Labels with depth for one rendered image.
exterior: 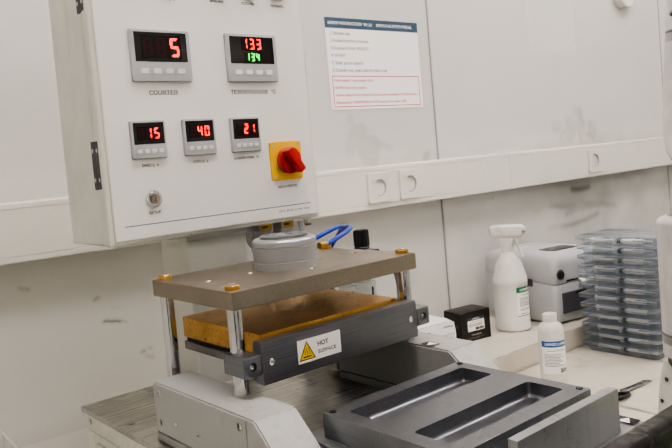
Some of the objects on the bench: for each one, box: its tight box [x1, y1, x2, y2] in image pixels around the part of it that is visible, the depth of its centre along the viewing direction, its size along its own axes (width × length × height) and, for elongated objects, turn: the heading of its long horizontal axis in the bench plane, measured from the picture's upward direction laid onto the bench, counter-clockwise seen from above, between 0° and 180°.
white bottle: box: [537, 312, 568, 384], centre depth 143 cm, size 5×5×14 cm
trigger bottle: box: [489, 224, 531, 332], centre depth 172 cm, size 9×8×25 cm
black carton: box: [444, 304, 491, 341], centre depth 168 cm, size 6×9×7 cm
